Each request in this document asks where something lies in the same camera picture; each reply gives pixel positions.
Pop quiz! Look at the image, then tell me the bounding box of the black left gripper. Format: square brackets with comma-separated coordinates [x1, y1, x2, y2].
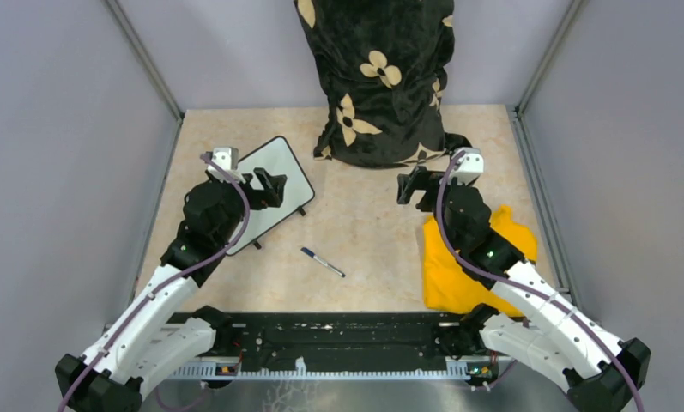
[206, 166, 286, 245]

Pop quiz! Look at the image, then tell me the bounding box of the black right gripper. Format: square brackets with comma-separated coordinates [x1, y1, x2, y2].
[397, 165, 475, 250]

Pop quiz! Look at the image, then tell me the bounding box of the small black-framed whiteboard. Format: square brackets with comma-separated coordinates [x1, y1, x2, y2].
[227, 136, 316, 256]

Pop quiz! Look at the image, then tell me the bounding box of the white marker pen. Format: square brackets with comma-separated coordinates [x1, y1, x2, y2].
[300, 247, 346, 278]

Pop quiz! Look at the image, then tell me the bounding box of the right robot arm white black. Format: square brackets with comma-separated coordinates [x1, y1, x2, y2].
[396, 167, 651, 411]

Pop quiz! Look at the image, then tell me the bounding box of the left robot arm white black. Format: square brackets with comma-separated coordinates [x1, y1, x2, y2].
[55, 167, 287, 411]

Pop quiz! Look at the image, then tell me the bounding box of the yellow cloth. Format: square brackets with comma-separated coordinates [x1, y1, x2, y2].
[422, 205, 538, 318]

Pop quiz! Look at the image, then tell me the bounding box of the black floral plush blanket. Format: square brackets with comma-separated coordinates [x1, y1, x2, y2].
[294, 0, 470, 169]

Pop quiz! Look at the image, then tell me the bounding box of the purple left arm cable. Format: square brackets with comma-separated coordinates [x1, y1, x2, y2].
[57, 152, 251, 412]

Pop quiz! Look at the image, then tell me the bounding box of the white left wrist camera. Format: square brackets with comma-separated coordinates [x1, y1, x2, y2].
[207, 147, 242, 182]

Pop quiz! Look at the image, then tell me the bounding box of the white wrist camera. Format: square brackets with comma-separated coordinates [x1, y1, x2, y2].
[449, 148, 485, 186]
[207, 147, 242, 182]

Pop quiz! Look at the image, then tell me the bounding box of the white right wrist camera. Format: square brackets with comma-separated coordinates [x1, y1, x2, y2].
[449, 148, 485, 186]

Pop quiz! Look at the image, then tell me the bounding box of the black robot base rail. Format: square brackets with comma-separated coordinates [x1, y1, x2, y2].
[171, 312, 509, 391]

